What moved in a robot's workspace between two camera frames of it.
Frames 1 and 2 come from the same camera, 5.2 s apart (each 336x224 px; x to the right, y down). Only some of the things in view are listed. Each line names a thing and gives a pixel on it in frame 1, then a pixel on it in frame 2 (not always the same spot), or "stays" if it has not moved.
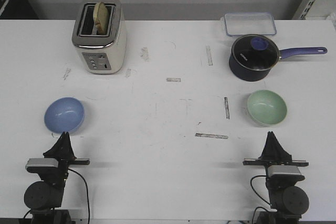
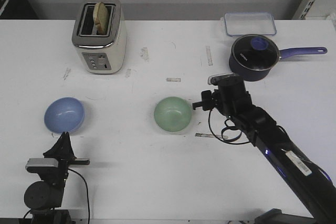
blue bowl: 64,114 stays
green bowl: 266,108 → 172,114
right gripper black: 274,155 → 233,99
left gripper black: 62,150 stays
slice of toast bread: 101,18 stays
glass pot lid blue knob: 255,52 stays
